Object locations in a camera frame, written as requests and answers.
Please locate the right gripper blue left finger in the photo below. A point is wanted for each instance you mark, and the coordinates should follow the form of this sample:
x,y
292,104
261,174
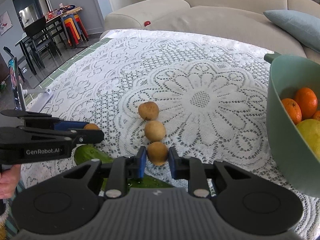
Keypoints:
x,y
121,170

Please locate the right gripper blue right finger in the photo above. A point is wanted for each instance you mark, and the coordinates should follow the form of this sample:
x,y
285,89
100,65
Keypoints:
x,y
190,169

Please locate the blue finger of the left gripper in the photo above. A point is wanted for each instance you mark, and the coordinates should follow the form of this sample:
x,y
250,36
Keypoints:
x,y
78,136
16,118

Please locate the brown kiwi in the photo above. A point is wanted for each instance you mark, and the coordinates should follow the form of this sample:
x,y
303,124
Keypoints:
x,y
157,153
91,126
148,111
154,131

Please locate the orange mandarin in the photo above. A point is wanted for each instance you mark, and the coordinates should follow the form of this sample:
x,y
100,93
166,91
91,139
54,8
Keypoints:
x,y
316,115
293,110
307,101

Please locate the left hand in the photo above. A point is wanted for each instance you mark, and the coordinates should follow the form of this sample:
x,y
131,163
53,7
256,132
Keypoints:
x,y
9,181

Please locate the green cucumber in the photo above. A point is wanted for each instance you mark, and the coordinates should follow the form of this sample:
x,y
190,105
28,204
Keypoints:
x,y
85,153

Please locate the brown kiwi top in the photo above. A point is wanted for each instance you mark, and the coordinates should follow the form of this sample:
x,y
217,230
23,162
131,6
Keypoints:
x,y
148,111

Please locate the black dining table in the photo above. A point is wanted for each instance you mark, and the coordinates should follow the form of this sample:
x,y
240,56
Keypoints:
x,y
55,28

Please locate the white lace tablecloth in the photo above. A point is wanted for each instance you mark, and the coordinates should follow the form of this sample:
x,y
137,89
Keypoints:
x,y
211,93

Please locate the black dining chair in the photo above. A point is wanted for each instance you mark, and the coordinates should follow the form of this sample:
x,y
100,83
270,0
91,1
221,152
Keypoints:
x,y
40,39

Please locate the stacked coloured stools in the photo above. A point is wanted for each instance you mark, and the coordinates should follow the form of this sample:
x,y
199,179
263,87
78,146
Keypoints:
x,y
74,30

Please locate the green colander bowl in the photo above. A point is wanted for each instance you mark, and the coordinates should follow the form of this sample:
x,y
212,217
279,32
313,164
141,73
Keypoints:
x,y
294,158

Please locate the yellow-green apple left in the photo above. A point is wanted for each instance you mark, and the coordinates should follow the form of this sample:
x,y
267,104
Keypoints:
x,y
309,130

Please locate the beige sofa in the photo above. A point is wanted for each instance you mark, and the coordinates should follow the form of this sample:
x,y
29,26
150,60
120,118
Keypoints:
x,y
241,20

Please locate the light blue pillow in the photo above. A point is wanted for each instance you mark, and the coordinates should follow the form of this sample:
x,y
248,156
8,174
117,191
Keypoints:
x,y
302,26

